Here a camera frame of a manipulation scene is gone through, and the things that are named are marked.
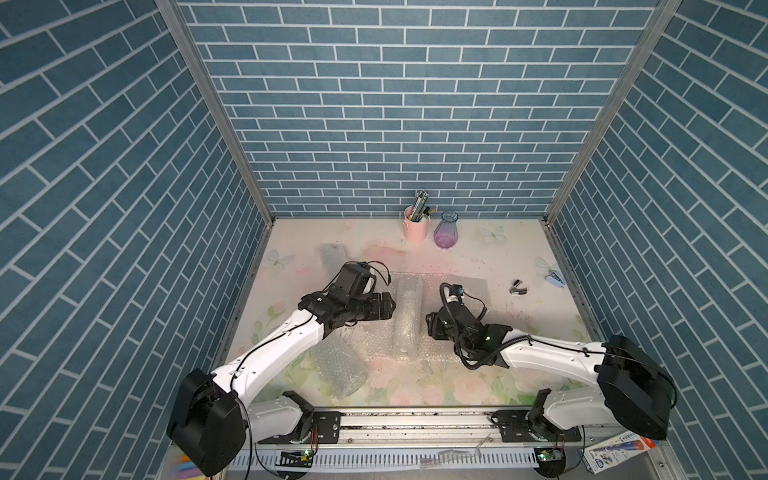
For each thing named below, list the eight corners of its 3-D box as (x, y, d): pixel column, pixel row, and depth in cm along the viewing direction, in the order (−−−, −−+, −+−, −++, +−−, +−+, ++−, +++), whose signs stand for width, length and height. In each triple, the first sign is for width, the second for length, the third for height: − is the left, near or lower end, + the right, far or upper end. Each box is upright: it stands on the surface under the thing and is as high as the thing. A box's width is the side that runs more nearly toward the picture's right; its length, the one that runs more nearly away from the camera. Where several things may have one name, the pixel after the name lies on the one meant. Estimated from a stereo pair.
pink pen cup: (415, 248, 113) (417, 231, 106) (395, 231, 119) (395, 213, 111) (429, 238, 116) (432, 221, 109) (409, 222, 122) (410, 204, 115)
